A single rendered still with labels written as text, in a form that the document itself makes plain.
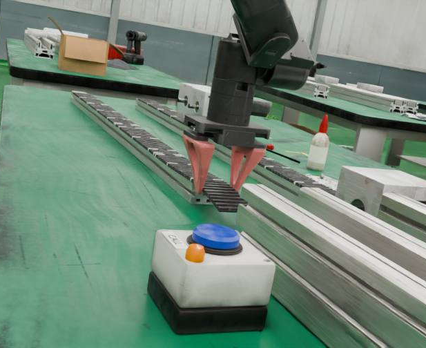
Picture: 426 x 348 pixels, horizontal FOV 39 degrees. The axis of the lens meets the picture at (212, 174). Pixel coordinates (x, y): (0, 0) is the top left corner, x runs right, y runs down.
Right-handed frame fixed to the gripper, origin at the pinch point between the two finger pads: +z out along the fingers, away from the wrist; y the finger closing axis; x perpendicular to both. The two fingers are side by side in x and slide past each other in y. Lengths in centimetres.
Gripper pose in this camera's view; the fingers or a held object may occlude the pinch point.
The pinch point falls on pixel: (216, 188)
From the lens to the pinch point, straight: 81.1
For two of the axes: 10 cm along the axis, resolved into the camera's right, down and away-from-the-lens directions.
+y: 9.1, 0.6, 4.1
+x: -3.8, -2.6, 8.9
